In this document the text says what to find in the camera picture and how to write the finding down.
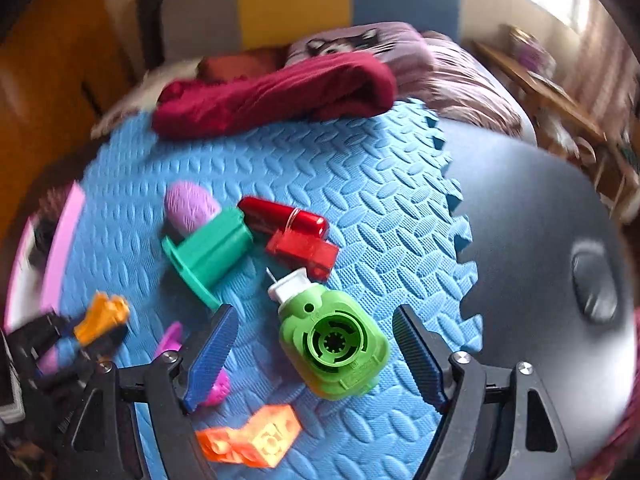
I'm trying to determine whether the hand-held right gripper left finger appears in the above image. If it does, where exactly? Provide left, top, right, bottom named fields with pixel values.
left=55, top=304, right=240, bottom=480

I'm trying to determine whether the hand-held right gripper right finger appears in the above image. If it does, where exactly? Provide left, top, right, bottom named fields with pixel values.
left=394, top=304, right=576, bottom=480

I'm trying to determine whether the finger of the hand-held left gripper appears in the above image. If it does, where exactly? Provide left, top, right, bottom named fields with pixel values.
left=35, top=325, right=130, bottom=387
left=2, top=311, right=76, bottom=361

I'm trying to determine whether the orange yellow plastic piece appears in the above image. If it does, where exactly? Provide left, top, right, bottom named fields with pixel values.
left=74, top=292, right=131, bottom=348

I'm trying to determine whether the magenta funnel strainer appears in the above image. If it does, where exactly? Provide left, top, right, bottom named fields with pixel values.
left=155, top=321, right=232, bottom=407

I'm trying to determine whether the green toy with white top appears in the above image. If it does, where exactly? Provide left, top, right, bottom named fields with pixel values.
left=267, top=267, right=390, bottom=402

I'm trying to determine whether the pink edged white box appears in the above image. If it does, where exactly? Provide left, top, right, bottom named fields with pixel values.
left=2, top=180, right=86, bottom=331

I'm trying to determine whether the orange plastic building block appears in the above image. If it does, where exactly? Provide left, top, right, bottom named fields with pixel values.
left=195, top=404, right=302, bottom=470

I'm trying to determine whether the teal plastic cone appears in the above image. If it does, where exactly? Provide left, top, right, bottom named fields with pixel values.
left=161, top=207, right=254, bottom=311

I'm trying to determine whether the purple textured oval toy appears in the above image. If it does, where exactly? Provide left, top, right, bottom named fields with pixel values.
left=164, top=181, right=222, bottom=235

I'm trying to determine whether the red translucent block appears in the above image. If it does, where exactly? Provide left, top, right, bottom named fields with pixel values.
left=265, top=230, right=340, bottom=282

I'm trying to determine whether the red glossy cylinder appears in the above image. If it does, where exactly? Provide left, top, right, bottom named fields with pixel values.
left=236, top=196, right=330, bottom=238

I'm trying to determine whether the blue foam puzzle mat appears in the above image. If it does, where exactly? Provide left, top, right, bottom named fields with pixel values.
left=55, top=97, right=483, bottom=480

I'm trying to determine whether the black chair seat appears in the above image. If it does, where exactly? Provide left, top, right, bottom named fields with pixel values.
left=0, top=0, right=151, bottom=221

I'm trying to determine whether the white fabric bag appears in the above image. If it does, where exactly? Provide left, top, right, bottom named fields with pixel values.
left=92, top=60, right=201, bottom=136

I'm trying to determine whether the pink striped blanket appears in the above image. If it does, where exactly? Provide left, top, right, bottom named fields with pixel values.
left=420, top=30, right=538, bottom=148

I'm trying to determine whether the maroon cloth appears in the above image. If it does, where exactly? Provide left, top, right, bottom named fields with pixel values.
left=151, top=52, right=398, bottom=141

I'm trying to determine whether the rust brown cushion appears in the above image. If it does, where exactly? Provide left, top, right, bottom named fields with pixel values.
left=197, top=50, right=286, bottom=83

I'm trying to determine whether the wooden side table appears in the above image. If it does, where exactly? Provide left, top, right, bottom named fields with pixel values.
left=472, top=40, right=640, bottom=221

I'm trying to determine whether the purple cat print pillow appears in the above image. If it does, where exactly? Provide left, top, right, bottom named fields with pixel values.
left=287, top=22, right=436, bottom=73

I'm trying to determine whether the purple box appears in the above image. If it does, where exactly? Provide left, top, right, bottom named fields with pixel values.
left=510, top=25, right=556, bottom=73

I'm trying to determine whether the beige curtain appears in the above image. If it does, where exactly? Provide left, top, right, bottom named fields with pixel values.
left=565, top=0, right=640, bottom=126

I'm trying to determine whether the grey yellow blue headboard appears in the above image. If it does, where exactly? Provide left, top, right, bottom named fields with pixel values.
left=160, top=0, right=461, bottom=63

